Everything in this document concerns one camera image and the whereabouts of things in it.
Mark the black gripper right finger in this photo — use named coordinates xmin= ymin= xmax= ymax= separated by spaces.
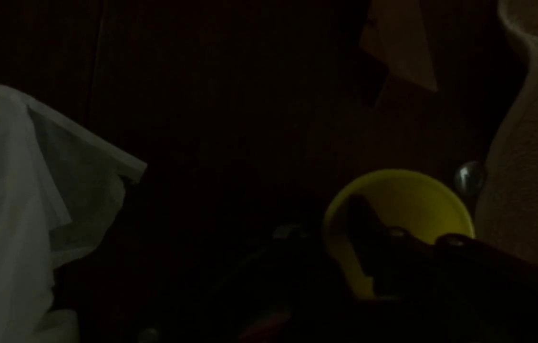
xmin=344 ymin=195 xmax=538 ymax=343

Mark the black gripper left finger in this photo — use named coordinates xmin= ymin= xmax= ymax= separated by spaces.
xmin=142 ymin=222 xmax=373 ymax=343

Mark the yellow bowl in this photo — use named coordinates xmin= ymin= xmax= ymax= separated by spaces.
xmin=321 ymin=168 xmax=478 ymax=303

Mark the small silver cap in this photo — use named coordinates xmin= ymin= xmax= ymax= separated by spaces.
xmin=455 ymin=159 xmax=489 ymax=201

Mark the beige towel cloth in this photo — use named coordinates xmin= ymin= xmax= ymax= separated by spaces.
xmin=474 ymin=0 xmax=538 ymax=283

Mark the white paper card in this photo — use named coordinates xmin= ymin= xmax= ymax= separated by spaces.
xmin=359 ymin=0 xmax=441 ymax=94

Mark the white crumpled cloth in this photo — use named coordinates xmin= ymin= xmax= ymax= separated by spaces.
xmin=0 ymin=73 xmax=151 ymax=343

